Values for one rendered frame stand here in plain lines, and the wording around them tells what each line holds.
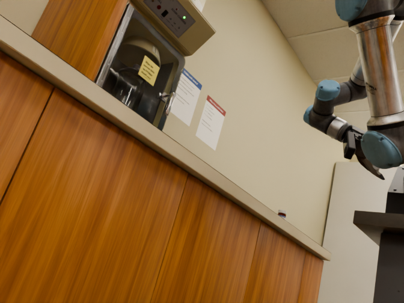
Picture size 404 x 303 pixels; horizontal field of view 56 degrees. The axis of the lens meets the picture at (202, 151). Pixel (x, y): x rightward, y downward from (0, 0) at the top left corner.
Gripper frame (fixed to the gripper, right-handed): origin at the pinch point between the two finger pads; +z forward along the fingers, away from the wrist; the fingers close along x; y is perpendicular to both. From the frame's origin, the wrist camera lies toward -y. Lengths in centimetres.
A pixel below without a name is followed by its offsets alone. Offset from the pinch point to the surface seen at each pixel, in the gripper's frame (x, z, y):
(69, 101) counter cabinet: -22, -42, -90
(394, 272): 14.4, 18.8, -28.3
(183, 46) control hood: -13, -78, -26
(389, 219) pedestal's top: 3.3, 10.4, -24.2
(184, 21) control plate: -23, -78, -28
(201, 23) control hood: -23, -75, -22
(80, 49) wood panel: -19, -75, -70
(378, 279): 17.8, 16.7, -30.4
